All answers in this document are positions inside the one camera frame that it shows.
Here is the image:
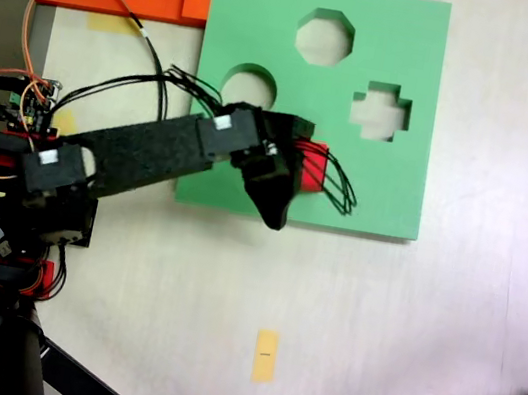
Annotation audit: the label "thin black tripod brace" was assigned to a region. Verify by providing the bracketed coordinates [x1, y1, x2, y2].
[30, 336, 166, 395]

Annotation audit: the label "red printed clamp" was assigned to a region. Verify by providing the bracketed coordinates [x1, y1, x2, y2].
[0, 252, 57, 301]

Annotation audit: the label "yellow tape black mark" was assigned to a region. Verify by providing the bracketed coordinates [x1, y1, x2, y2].
[248, 327, 283, 387]

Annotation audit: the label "green shape hole board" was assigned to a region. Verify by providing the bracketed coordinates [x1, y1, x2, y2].
[172, 0, 459, 246]

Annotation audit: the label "thin black arm cables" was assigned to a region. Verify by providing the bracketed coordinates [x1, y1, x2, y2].
[48, 4, 237, 150]

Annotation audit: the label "thin black gripper cable loop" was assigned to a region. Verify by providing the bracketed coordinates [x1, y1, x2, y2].
[287, 139, 368, 220]

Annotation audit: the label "yellow tape piece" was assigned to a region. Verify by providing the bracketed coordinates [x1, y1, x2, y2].
[53, 108, 80, 139]
[85, 9, 139, 39]

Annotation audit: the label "red square block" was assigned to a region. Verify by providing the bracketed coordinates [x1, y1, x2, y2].
[293, 137, 332, 197]

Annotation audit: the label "green circuit board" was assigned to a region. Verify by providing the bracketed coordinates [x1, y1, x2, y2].
[1, 72, 65, 139]

